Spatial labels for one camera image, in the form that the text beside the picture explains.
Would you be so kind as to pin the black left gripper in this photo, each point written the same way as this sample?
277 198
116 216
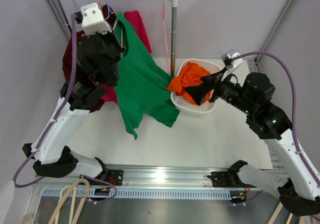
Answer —
111 37

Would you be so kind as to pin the pink hanger of orange shirt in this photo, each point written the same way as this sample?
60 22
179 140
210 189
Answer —
165 37

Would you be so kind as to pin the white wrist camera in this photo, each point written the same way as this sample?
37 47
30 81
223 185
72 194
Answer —
232 62
92 19

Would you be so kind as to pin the beige wooden hangers right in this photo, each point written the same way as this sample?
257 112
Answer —
281 216

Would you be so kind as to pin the blue hanger of pink shirt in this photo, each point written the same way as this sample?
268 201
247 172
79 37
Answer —
110 11

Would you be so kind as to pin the pink magenta t shirt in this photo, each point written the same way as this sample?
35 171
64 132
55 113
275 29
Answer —
135 19

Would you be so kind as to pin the green t shirt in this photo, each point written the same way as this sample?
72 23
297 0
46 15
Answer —
142 85

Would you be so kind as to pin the pink hanger of green shirt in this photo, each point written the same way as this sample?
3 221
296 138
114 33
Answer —
121 42

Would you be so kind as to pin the aluminium mounting rail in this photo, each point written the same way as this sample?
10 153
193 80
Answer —
175 183

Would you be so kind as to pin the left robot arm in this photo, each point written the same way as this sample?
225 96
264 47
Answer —
53 158

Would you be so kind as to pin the orange t shirt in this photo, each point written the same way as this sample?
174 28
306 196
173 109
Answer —
190 75

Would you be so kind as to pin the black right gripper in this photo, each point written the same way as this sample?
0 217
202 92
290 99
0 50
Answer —
199 92

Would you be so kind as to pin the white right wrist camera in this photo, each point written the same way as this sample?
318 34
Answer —
232 62

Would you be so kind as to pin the maroon t shirt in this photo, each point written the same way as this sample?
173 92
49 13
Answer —
67 58

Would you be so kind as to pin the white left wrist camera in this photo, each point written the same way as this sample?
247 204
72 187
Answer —
92 19

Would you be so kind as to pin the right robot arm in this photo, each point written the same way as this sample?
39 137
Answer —
298 193

